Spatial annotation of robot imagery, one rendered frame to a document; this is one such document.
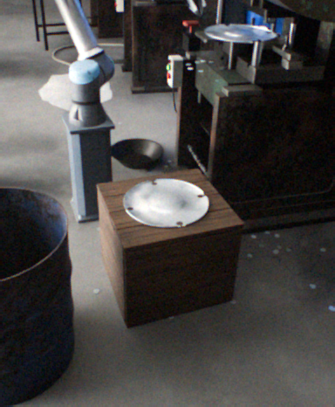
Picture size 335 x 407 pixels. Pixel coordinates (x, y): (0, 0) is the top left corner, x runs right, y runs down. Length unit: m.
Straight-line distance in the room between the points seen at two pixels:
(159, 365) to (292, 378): 0.41
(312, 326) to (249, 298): 0.23
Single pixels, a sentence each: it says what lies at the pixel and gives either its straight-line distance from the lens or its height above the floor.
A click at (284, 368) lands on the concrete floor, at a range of 1.54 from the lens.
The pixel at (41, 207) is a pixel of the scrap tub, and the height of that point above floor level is 0.43.
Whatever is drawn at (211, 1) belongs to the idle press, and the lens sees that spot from 3.49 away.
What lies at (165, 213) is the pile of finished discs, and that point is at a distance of 1.47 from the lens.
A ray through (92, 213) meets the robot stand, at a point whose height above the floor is 0.03.
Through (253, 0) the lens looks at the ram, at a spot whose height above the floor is 0.92.
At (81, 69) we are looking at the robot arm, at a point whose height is 0.67.
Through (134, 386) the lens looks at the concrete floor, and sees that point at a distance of 1.45.
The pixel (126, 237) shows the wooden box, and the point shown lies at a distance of 1.37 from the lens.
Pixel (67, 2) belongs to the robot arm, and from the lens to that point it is 1.90.
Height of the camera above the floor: 1.20
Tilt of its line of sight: 32 degrees down
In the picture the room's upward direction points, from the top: 2 degrees clockwise
